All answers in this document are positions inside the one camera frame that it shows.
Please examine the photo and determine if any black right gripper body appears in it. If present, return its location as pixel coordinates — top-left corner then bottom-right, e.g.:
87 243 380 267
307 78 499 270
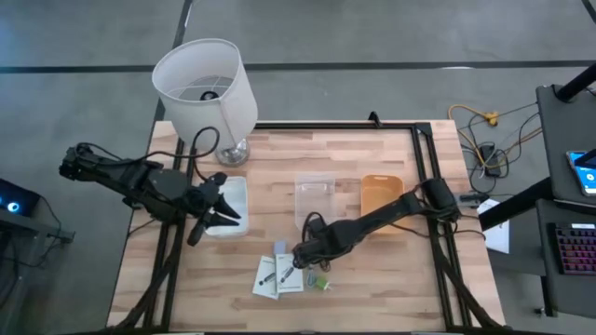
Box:
291 218 334 271

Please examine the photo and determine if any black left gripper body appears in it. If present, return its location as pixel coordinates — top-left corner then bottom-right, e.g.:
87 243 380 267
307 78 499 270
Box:
183 171 229 248

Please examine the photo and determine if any white instruction booklet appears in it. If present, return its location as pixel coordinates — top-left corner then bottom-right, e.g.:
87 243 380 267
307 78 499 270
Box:
274 252 305 295

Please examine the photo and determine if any green wall charger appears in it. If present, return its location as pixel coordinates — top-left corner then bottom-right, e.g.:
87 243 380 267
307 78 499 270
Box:
305 268 333 293

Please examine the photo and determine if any white booklet with green edge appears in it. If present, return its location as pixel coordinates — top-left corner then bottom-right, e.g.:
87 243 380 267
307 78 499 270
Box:
251 254 280 301

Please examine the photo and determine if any white plastic bin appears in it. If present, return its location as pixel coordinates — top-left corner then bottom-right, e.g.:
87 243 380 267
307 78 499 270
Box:
204 175 251 238

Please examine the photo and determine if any clear plastic bin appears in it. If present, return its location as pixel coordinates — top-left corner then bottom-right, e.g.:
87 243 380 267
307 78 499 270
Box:
293 171 337 232

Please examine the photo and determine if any yellow plastic bin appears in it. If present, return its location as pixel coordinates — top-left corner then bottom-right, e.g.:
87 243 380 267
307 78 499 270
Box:
360 174 405 235

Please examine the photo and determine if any white shade table lamp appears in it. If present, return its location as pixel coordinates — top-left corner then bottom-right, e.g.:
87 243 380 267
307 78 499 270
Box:
151 37 259 168

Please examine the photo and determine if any black device with blue light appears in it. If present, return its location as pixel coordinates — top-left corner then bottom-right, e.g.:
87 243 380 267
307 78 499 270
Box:
0 178 42 218

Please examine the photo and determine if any white paper sheet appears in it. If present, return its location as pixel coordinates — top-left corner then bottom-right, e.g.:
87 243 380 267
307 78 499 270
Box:
476 198 511 255

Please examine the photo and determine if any black power adapter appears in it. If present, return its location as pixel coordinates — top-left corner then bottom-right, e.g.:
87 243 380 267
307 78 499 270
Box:
479 143 502 179

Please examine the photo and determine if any black desk crossbar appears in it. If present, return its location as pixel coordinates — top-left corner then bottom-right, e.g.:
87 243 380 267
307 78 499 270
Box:
478 176 556 233

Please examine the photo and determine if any backlit black keyboard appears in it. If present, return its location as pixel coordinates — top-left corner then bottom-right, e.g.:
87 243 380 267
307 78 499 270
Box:
552 222 596 276

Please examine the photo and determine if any black workstation desk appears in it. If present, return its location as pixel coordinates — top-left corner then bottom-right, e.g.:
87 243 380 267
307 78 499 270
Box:
535 83 596 322

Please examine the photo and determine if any smartphone with blue screen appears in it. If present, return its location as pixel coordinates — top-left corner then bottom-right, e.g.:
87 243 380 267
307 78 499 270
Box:
565 149 596 197

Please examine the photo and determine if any black round pole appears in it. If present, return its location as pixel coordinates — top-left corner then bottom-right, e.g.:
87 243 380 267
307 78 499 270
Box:
555 61 596 103

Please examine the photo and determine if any black lamp cord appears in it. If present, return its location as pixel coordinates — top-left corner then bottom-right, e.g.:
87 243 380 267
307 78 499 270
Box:
189 126 222 183

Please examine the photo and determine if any yellow floor cable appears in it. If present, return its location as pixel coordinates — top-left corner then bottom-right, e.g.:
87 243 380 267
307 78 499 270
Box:
447 103 545 171

